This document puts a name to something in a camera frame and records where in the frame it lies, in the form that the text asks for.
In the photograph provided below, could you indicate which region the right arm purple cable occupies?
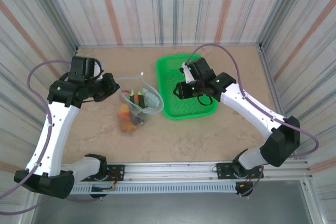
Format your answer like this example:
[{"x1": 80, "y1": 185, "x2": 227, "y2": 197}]
[{"x1": 185, "y1": 43, "x2": 320, "y2": 198}]

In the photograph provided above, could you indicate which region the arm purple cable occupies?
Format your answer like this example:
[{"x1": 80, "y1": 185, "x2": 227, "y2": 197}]
[
  {"x1": 0, "y1": 60, "x2": 103, "y2": 216},
  {"x1": 185, "y1": 43, "x2": 320, "y2": 198}
]

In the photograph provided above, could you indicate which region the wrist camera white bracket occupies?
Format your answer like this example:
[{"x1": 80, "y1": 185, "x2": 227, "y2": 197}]
[
  {"x1": 180, "y1": 62, "x2": 196, "y2": 84},
  {"x1": 93, "y1": 60, "x2": 106, "y2": 79}
]

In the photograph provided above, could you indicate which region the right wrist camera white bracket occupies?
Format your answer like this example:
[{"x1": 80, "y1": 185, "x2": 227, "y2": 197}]
[{"x1": 180, "y1": 62, "x2": 196, "y2": 84}]

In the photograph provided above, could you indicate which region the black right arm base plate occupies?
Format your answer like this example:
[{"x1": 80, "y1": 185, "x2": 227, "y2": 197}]
[{"x1": 215, "y1": 162, "x2": 264, "y2": 180}]

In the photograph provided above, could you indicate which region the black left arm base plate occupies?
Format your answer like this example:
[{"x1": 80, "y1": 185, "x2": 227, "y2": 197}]
[{"x1": 104, "y1": 164, "x2": 125, "y2": 182}]

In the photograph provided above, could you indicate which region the brown potato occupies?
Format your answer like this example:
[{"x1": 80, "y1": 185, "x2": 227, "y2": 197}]
[{"x1": 120, "y1": 119, "x2": 138, "y2": 133}]

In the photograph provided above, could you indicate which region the green plastic basket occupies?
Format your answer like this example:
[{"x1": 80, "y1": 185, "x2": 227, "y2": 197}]
[{"x1": 155, "y1": 53, "x2": 219, "y2": 121}]

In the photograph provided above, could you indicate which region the clear zip-top bag elephant print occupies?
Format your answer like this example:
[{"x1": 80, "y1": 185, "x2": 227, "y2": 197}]
[{"x1": 117, "y1": 72, "x2": 165, "y2": 137}]

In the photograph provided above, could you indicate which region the aluminium mounting rail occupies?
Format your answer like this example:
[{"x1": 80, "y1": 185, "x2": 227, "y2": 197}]
[{"x1": 27, "y1": 159, "x2": 314, "y2": 185}]

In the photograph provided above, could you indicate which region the long dark eggplant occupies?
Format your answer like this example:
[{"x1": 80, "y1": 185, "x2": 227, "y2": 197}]
[{"x1": 129, "y1": 89, "x2": 140, "y2": 104}]

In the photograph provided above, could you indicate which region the slotted grey cable duct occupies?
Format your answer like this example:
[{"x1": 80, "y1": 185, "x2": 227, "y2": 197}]
[{"x1": 70, "y1": 183, "x2": 237, "y2": 195}]

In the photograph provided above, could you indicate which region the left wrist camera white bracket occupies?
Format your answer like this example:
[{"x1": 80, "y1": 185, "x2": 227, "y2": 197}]
[{"x1": 93, "y1": 60, "x2": 106, "y2": 79}]

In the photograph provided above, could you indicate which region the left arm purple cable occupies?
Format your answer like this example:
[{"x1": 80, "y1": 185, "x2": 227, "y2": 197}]
[{"x1": 0, "y1": 60, "x2": 103, "y2": 216}]

